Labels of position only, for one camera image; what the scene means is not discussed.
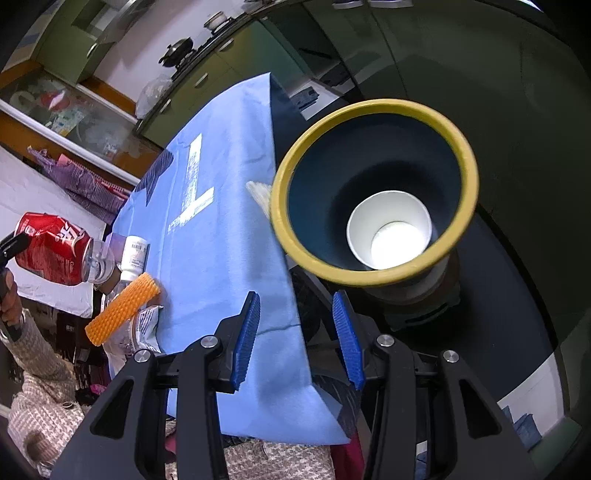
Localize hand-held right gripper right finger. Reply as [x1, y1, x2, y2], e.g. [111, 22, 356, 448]
[332, 291, 541, 480]

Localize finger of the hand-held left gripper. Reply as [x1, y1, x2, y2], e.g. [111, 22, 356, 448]
[0, 232, 29, 268]

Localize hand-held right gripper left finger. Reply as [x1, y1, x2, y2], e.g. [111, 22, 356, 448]
[51, 291, 262, 480]

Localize red soda can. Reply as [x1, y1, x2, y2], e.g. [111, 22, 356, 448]
[14, 212, 95, 286]

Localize clear plastic water bottle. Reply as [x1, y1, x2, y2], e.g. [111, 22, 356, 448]
[83, 237, 126, 305]

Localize white plastic wrapper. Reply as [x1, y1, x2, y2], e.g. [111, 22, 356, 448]
[104, 305, 162, 358]

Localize white pill bottle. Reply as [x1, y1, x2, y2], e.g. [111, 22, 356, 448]
[115, 235, 149, 282]

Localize white paper cup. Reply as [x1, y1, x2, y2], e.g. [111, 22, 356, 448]
[346, 190, 433, 271]

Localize orange foam net sleeve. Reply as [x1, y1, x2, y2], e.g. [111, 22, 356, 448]
[84, 272, 162, 347]

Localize dark bin with yellow rim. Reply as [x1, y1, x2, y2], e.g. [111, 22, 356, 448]
[269, 98, 479, 301]

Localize person's left forearm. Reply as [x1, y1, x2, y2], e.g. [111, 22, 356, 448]
[0, 307, 100, 476]

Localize person's left hand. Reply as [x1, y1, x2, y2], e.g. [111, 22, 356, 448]
[1, 277, 25, 332]

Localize white cloth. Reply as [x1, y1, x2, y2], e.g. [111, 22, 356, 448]
[0, 148, 109, 319]

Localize purple checkered cloth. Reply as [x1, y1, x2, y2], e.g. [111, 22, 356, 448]
[28, 145, 132, 222]

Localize blue tablecloth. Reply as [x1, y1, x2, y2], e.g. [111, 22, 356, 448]
[104, 71, 352, 446]

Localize person's knit sweater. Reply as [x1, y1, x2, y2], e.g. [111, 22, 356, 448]
[161, 415, 365, 480]

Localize glass door cabinet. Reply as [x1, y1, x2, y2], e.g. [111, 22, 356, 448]
[0, 69, 158, 185]

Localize clear plastic bag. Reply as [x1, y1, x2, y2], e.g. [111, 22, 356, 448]
[135, 76, 174, 118]

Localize steel range hood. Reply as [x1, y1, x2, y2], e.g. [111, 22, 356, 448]
[85, 0, 153, 47]

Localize black wok with lid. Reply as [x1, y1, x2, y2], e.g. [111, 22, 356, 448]
[158, 38, 195, 68]

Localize green kitchen base cabinets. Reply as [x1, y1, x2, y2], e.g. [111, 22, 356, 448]
[139, 18, 352, 148]

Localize green wall cabinet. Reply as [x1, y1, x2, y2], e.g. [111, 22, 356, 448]
[34, 0, 125, 84]

